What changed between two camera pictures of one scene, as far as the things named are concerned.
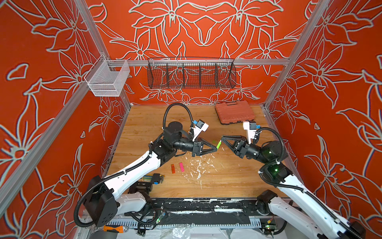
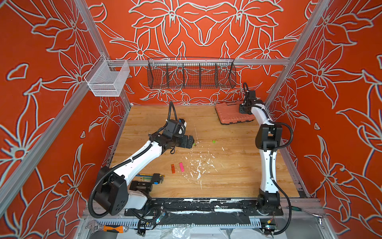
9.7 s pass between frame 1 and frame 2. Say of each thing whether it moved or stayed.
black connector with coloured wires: stayed
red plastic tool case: stayed
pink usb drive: stayed
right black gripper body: moved
